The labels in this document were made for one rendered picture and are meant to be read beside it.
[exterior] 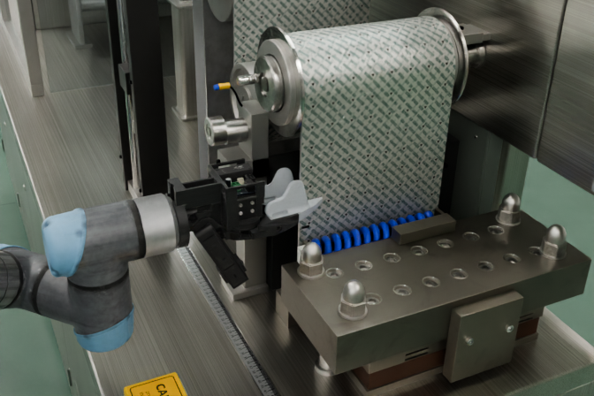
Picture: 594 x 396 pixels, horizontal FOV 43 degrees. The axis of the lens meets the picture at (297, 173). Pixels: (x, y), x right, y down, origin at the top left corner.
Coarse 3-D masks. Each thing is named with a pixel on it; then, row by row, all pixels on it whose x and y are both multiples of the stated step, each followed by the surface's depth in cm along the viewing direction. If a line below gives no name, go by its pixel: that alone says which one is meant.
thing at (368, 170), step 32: (320, 128) 98; (352, 128) 100; (384, 128) 103; (416, 128) 105; (320, 160) 100; (352, 160) 103; (384, 160) 105; (416, 160) 108; (320, 192) 103; (352, 192) 105; (384, 192) 108; (416, 192) 111; (320, 224) 105; (352, 224) 108
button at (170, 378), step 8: (168, 376) 96; (176, 376) 96; (136, 384) 95; (144, 384) 95; (152, 384) 95; (160, 384) 95; (168, 384) 95; (176, 384) 95; (128, 392) 94; (136, 392) 94; (144, 392) 94; (152, 392) 94; (160, 392) 94; (168, 392) 94; (176, 392) 94; (184, 392) 94
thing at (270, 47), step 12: (264, 48) 99; (276, 48) 96; (288, 60) 94; (456, 60) 104; (288, 72) 94; (456, 72) 105; (288, 84) 94; (288, 96) 95; (288, 108) 96; (276, 120) 100; (288, 120) 98
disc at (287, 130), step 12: (264, 36) 101; (276, 36) 97; (288, 36) 94; (288, 48) 94; (300, 72) 93; (300, 84) 93; (300, 96) 94; (300, 108) 94; (300, 120) 95; (288, 132) 99
